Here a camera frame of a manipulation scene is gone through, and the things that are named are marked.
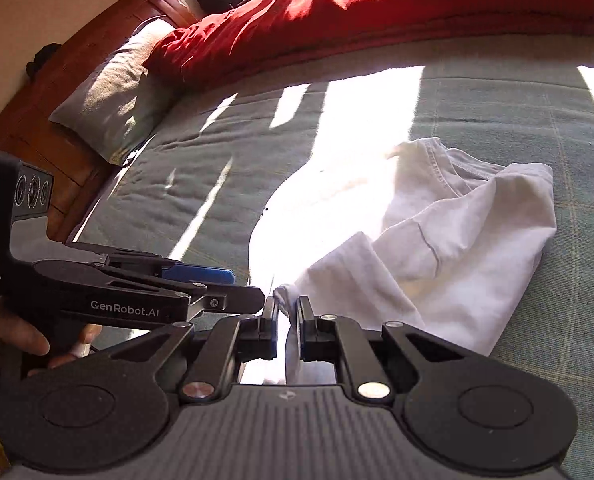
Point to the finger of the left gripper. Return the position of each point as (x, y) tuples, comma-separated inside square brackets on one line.
[(158, 266), (110, 296)]

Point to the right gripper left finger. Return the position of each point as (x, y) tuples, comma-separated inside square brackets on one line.
[(233, 341)]

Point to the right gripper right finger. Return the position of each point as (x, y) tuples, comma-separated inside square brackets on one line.
[(340, 341)]

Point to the white printed t-shirt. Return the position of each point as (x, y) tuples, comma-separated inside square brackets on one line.
[(426, 235)]

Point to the person left hand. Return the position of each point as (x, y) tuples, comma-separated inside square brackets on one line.
[(18, 334)]

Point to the wooden headboard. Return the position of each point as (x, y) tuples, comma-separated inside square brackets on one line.
[(27, 133)]

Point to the green plaid pillow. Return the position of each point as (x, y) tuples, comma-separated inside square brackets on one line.
[(120, 103)]

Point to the green plaid bed blanket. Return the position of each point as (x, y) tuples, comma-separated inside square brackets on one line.
[(199, 186)]

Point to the red duvet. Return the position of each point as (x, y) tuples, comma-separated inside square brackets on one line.
[(263, 34)]

